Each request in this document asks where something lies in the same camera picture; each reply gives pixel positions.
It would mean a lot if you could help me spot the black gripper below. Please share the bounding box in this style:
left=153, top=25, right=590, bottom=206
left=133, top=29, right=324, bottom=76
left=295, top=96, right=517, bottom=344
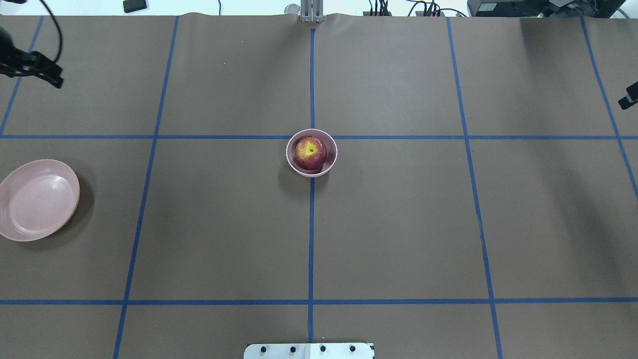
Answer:
left=0, top=47, right=64, bottom=89

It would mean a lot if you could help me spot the red apple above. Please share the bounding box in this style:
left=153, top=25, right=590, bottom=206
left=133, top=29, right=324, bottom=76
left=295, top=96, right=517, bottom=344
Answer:
left=293, top=136, right=327, bottom=171

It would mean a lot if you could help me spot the pink bowl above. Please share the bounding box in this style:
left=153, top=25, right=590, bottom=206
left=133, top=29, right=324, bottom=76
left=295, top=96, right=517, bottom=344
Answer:
left=285, top=129, right=338, bottom=178

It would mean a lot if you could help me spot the pink plate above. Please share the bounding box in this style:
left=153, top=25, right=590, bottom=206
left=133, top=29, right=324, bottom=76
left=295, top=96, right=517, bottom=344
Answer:
left=0, top=159, right=80, bottom=242

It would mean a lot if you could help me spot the black laptop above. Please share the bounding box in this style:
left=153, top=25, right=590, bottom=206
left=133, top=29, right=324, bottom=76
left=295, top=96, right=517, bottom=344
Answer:
left=467, top=0, right=625, bottom=18

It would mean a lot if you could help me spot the small black device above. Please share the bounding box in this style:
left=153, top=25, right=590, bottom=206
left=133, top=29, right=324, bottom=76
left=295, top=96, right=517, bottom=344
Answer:
left=122, top=0, right=148, bottom=14

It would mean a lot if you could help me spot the black orange usb hub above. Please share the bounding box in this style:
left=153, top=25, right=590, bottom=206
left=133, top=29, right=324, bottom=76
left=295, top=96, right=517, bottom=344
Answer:
left=363, top=0, right=392, bottom=17

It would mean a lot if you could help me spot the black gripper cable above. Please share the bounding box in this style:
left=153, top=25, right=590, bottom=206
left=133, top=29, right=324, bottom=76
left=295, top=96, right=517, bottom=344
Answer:
left=0, top=0, right=64, bottom=65

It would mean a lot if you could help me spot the aluminium frame post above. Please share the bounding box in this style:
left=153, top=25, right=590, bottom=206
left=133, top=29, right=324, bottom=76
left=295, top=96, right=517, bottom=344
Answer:
left=299, top=0, right=325, bottom=23

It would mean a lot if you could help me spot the white camera mast base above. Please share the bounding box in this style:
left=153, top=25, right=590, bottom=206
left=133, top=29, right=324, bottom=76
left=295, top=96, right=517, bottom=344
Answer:
left=243, top=343, right=375, bottom=359

